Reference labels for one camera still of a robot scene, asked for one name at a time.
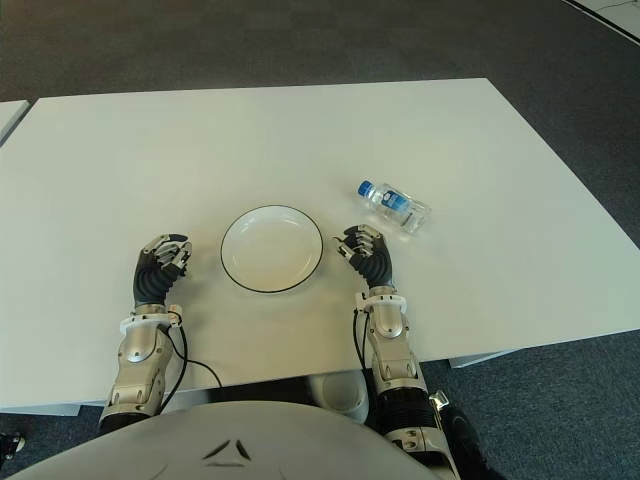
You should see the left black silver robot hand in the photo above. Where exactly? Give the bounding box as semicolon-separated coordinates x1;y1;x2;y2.
132;231;195;307

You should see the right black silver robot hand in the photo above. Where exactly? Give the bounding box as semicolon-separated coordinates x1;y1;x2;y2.
333;224;397;292

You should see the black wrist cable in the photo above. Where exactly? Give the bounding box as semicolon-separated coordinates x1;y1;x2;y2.
351;306;375;384
160;304;226;407

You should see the black wheeled stand base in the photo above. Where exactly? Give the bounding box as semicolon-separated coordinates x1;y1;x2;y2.
0;430;26;462

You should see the clear water bottle blue cap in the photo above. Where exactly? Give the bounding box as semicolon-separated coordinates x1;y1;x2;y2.
356;178;433;235

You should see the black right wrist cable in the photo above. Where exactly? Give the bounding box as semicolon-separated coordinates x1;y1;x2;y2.
351;306;375;384

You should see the grey cylindrical pedestal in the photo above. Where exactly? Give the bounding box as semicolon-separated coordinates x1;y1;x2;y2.
303;372;370;425

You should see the grey robot torso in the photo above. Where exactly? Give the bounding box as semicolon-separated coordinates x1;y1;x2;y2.
8;399;451;480

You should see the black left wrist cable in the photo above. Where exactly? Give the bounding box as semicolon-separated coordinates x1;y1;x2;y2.
160;304;226;407

